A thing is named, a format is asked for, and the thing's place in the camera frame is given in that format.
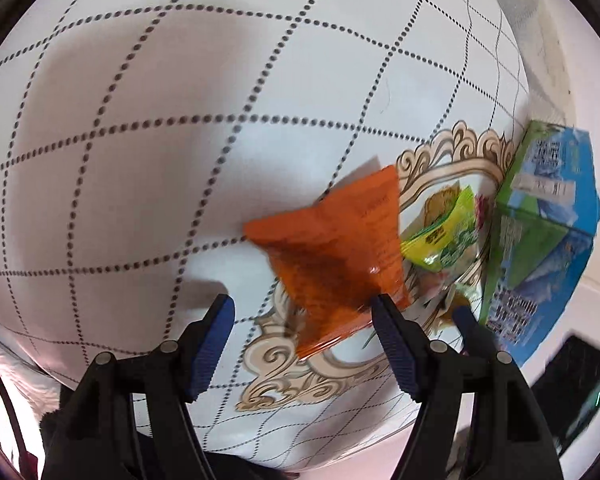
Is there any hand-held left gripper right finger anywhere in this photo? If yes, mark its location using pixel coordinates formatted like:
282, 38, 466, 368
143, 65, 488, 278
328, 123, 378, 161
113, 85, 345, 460
371, 294, 566, 480

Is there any white diamond-pattern blanket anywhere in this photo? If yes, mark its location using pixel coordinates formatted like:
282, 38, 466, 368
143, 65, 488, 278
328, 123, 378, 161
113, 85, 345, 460
0, 0, 531, 473

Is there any blue printed cardboard box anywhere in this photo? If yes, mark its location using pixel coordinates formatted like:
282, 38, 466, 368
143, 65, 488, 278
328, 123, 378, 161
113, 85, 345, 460
478, 120, 600, 367

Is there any orange snack packet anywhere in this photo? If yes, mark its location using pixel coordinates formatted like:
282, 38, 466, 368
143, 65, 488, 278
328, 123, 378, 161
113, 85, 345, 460
243, 164, 412, 358

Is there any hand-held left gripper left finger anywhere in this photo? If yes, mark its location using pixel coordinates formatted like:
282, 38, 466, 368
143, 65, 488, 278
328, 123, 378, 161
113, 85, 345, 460
40, 294, 237, 480

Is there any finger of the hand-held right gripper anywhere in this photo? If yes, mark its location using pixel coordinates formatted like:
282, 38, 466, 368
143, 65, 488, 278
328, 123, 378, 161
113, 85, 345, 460
452, 305, 501, 358

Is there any clear braised egg packet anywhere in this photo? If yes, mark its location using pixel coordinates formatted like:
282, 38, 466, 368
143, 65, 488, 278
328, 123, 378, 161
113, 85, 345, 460
420, 280, 473, 333

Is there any green snack packet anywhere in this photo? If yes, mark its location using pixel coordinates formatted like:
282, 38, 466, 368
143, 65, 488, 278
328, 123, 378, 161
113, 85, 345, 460
400, 185, 481, 272

